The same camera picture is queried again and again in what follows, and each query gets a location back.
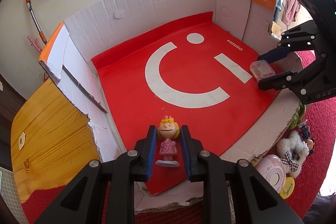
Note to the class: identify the red knitted table mat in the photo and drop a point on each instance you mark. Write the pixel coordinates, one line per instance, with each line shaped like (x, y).
(304, 200)

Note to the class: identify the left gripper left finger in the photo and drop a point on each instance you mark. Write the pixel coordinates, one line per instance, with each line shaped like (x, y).
(104, 191)

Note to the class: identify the small wooden tag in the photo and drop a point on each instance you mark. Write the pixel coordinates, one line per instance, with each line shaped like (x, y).
(22, 140)

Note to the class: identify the yellow bottle cap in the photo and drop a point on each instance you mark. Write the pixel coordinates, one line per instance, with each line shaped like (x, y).
(288, 188)

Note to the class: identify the pink round compact case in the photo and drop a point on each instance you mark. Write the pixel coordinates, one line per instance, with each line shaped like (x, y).
(272, 169)

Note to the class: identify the pink hanger stick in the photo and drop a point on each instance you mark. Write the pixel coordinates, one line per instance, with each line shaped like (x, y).
(35, 44)

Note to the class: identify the red Miniso paper bag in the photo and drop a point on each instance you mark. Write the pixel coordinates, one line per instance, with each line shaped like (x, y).
(189, 69)

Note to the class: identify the dark blue boy figurine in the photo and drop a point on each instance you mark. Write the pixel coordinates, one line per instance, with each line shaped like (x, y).
(304, 131)

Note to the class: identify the wooden table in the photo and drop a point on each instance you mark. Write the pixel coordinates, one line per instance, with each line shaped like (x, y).
(59, 142)

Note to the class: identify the white fluffy star plush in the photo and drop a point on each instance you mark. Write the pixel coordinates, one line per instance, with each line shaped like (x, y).
(293, 152)

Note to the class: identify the pink curtain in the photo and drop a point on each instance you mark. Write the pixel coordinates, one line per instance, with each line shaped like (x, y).
(291, 11)

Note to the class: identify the orange grey mop handle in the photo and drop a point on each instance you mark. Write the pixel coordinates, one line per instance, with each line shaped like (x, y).
(41, 34)

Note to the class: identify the white orange cardboard box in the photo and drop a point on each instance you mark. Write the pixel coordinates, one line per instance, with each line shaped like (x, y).
(107, 23)

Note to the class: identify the green knitted yarn toy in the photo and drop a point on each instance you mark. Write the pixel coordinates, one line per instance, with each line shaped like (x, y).
(297, 118)

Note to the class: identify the small clear plastic box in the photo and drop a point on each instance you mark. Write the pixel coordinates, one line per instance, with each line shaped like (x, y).
(261, 70)

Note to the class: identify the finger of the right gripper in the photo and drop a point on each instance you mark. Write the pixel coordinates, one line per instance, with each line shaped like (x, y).
(283, 80)
(280, 52)

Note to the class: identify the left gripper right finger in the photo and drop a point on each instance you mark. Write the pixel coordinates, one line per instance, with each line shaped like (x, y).
(232, 187)

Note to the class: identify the blonde girl pink dress figurine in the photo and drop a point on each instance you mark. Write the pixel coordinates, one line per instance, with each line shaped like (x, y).
(168, 131)

